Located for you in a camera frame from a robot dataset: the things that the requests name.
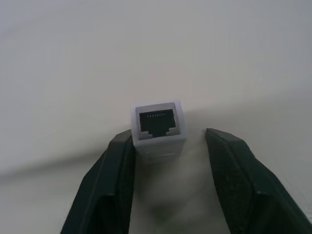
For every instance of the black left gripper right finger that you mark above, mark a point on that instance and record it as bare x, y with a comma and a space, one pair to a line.
246, 185

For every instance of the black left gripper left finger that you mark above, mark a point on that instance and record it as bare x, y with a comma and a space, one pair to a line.
104, 185

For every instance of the white ethernet coupler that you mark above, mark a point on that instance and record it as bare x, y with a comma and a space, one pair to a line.
158, 126

